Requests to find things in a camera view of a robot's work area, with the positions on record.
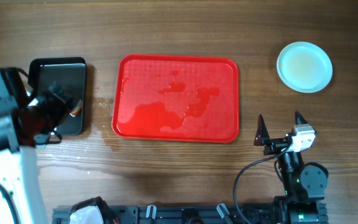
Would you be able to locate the black rectangular tray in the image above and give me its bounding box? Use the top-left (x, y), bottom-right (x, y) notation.
top-left (29, 57), bottom-right (87, 136)

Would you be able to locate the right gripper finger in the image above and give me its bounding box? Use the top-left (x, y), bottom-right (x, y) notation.
top-left (254, 114), bottom-right (270, 146)
top-left (295, 111), bottom-right (308, 125)

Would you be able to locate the light blue plate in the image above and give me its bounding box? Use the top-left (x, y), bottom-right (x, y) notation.
top-left (276, 42), bottom-right (333, 93)

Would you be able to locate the green and orange sponge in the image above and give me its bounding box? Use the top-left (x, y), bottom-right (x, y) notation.
top-left (70, 100), bottom-right (83, 117)

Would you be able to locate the red plastic tray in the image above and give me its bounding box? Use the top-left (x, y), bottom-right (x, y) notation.
top-left (111, 54), bottom-right (239, 143)

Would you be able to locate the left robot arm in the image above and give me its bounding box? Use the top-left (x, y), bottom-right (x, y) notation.
top-left (0, 67), bottom-right (81, 223)

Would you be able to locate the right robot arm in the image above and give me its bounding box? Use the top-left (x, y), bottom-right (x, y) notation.
top-left (254, 111), bottom-right (329, 223)

